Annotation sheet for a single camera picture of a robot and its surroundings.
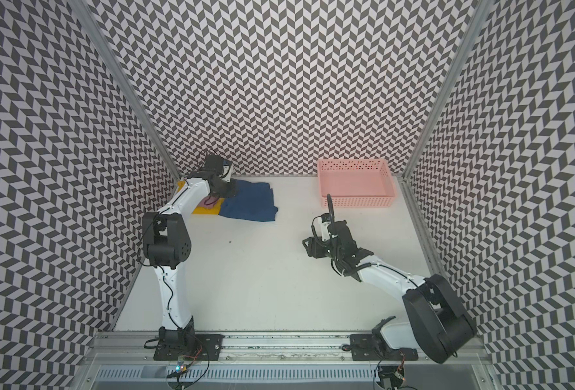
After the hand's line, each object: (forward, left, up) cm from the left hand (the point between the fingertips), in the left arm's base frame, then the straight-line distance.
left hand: (233, 191), depth 101 cm
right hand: (-24, -32, -2) cm, 40 cm away
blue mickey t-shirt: (0, -8, -7) cm, 10 cm away
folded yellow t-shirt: (-7, +7, -3) cm, 10 cm away
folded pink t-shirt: (-17, +2, +14) cm, 22 cm away
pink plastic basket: (+13, -55, -9) cm, 57 cm away
